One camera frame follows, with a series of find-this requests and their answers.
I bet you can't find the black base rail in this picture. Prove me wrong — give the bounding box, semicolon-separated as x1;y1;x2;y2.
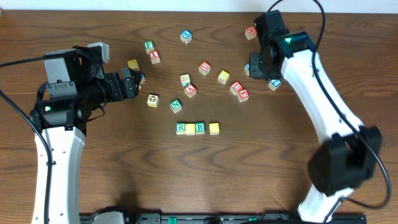
80;212;367;224

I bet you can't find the red U block upper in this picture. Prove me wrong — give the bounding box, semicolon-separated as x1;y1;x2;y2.
198;61;211;76

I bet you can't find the wooden block flower picture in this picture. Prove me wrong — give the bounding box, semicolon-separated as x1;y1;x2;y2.
147;95;159;108

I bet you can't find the red E block top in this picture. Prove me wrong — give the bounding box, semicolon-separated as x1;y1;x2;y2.
245;27;257;40

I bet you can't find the red u block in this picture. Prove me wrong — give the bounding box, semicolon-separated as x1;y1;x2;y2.
198;61;211;76
230;81;243;95

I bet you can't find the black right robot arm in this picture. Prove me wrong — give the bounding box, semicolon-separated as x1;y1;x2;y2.
249;10;382;223

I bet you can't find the blue L block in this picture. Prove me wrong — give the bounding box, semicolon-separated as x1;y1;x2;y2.
244;64;250;76

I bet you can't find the green R block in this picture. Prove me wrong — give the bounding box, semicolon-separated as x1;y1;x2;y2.
175;123;186;135

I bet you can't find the red E block lower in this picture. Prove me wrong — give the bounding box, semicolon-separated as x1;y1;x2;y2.
237;89;250;102

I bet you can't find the red U block lower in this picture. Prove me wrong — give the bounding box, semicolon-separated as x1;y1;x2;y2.
230;81;243;95

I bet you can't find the red e block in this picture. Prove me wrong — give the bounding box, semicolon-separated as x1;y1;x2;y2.
237;89;250;102
245;27;257;40

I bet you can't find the wooden block green edge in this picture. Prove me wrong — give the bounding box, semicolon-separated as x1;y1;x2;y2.
180;74;191;88

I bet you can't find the blue X block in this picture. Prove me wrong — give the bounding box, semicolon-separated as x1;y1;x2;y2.
180;30;192;44

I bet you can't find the blue P block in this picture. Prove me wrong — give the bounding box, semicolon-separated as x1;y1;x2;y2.
140;73;146;85

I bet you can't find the red A block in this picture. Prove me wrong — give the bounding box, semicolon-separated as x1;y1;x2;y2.
184;84;197;98

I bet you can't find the yellow block far left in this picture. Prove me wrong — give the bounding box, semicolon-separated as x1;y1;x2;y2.
127;59;140;71

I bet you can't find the green B block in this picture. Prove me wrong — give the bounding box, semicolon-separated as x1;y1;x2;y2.
195;122;206;135

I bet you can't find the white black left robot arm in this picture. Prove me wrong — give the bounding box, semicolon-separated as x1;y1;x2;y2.
30;42;142;223

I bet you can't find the green F block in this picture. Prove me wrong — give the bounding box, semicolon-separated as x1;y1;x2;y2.
144;40;155;54

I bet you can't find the blue 2 block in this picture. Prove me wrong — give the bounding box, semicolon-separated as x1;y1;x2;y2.
268;79;282;91

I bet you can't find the green N block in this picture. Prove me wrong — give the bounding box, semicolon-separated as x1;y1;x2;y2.
170;99;182;113

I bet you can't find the yellow o block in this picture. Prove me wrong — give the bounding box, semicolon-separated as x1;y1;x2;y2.
209;123;220;135
218;70;230;85
185;123;196;136

